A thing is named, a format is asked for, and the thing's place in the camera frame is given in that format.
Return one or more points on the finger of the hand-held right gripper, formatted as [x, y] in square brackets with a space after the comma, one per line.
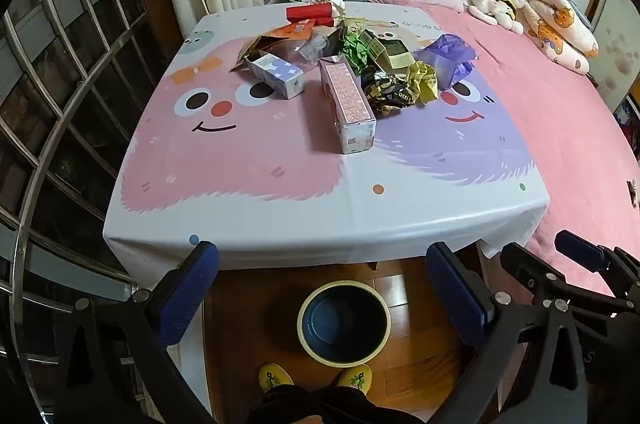
[525, 264]
[580, 251]

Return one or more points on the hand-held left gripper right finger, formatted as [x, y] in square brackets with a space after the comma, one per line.
[452, 289]

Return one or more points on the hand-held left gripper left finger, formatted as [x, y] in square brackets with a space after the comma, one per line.
[192, 289]

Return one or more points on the dark blue trash bin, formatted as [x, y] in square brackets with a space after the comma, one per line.
[345, 329]

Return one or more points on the green carton packet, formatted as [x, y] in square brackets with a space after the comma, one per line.
[395, 51]

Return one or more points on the green paper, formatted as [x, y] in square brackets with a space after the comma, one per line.
[352, 46]

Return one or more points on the clear plastic container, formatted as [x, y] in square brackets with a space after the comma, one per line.
[310, 48]

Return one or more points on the orange pouch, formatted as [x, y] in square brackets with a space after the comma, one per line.
[297, 29]

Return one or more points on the red box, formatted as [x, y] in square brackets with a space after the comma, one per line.
[307, 11]

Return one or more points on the white paper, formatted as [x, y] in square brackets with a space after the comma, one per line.
[337, 3]

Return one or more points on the yellow knitted slipper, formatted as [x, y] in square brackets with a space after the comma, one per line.
[356, 376]
[275, 376]

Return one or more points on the printed cartoon tablecloth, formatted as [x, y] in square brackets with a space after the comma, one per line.
[250, 163]

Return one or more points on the pink bedsheet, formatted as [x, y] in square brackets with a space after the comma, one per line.
[550, 113]

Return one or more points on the person's legs in dark pants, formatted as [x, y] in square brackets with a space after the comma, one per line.
[320, 406]

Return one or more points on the black crumpled wrapper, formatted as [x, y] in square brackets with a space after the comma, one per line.
[387, 96]

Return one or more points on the yellow crumpled paper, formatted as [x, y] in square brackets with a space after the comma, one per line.
[422, 83]

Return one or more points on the long pink box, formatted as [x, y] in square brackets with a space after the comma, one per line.
[347, 103]

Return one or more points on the crumpled purple paper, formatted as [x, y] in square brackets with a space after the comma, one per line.
[445, 56]

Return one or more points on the rolled orange print quilt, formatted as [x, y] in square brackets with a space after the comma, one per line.
[560, 28]

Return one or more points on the metal window grille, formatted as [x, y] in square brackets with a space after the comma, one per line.
[60, 103]

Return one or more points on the white blue patterned box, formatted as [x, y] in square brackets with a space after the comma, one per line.
[275, 71]

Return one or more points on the white plush toy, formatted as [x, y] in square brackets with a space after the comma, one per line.
[495, 6]

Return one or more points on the wooden table frame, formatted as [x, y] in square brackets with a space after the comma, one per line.
[374, 265]

